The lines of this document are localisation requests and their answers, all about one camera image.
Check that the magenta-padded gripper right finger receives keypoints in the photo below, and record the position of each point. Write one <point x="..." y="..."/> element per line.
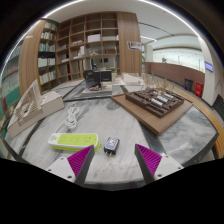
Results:
<point x="151" y="161"/>

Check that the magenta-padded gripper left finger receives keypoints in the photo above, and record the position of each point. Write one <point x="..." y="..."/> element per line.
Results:
<point x="78" y="161"/>

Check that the black charger block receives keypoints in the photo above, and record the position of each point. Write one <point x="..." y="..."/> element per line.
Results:
<point x="111" y="145"/>

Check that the green and white power strip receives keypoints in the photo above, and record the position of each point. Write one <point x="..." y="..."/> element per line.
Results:
<point x="73" y="140"/>

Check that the dark model on wooden board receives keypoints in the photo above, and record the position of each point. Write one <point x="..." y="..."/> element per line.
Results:
<point x="153" y="105"/>

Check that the white architectural model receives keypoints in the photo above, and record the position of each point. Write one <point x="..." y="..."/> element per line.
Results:
<point x="33" y="108"/>

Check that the black building model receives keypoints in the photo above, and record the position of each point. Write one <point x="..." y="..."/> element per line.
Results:
<point x="97" y="80"/>

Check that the low white building model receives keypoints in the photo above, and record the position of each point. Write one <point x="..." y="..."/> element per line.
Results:
<point x="133" y="79"/>

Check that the dark bin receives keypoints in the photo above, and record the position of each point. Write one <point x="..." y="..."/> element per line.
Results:
<point x="188" y="85"/>

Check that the red box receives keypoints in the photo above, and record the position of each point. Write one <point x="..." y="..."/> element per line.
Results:
<point x="199" y="89"/>

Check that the bookshelf with green books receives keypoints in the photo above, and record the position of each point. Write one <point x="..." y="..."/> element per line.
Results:
<point x="10" y="86"/>

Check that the blue wall sign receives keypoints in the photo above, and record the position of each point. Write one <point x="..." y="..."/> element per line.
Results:
<point x="209" y="66"/>

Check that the wall poster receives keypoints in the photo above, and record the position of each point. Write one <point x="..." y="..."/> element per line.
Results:
<point x="134" y="45"/>

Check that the wooden wall shelf unit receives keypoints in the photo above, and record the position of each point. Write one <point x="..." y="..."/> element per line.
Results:
<point x="86" y="43"/>

